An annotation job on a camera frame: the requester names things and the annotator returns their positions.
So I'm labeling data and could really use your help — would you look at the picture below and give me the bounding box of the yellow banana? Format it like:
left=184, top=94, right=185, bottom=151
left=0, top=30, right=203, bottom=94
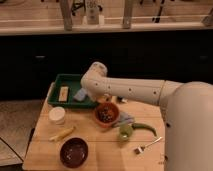
left=49, top=126, right=75, bottom=141

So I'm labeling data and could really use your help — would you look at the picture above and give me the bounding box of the orange bowl with dark contents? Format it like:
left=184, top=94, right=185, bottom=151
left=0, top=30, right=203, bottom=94
left=93, top=102, right=120, bottom=128

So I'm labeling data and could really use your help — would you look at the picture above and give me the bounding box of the grey cloth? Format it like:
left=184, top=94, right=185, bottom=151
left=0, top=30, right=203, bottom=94
left=113, top=111, right=135, bottom=127

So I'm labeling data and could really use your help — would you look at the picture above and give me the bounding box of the small green cup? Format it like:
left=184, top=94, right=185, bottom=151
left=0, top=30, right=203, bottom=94
left=118, top=124, right=133, bottom=141

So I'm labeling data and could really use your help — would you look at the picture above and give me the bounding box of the small dark object on table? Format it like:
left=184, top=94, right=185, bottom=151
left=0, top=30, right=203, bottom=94
left=117, top=97, right=128, bottom=103

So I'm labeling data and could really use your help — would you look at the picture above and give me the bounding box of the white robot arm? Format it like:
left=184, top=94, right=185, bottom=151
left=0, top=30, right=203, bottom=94
left=81, top=62, right=213, bottom=171

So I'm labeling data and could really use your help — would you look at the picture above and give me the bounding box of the wooden block in tray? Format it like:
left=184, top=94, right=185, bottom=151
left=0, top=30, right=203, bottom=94
left=59, top=86, right=69, bottom=102

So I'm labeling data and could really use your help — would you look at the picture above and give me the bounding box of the green chili pepper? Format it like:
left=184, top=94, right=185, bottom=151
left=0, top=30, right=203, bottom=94
left=132, top=123, right=157, bottom=137

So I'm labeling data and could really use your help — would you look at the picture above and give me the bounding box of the light blue sponge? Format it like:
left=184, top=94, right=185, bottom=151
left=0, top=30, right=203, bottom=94
left=73, top=88, right=87, bottom=102

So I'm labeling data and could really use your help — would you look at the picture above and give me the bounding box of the dark brown bowl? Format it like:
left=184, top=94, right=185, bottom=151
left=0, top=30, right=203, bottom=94
left=60, top=137, right=89, bottom=169

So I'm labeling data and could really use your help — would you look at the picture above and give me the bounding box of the green plastic tray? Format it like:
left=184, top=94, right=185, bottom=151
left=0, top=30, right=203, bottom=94
left=48, top=74, right=97, bottom=109

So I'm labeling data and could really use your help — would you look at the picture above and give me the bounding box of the white paper cup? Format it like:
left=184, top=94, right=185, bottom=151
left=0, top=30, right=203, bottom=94
left=49, top=107, right=65, bottom=124

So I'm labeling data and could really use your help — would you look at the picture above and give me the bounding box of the orange apple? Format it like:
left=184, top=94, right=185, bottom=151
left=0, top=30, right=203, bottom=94
left=98, top=94, right=112, bottom=103

